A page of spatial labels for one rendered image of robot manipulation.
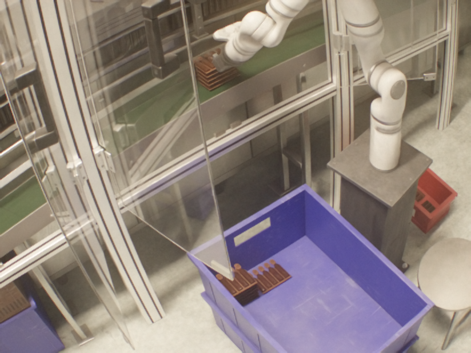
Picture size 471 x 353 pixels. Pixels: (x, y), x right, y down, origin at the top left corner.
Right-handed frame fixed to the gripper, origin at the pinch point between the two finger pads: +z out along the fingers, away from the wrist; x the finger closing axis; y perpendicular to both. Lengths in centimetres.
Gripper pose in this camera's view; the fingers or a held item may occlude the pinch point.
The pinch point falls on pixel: (215, 60)
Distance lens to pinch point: 160.1
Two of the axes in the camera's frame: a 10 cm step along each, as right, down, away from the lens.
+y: 5.0, 8.6, 0.8
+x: 8.0, -5.0, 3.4
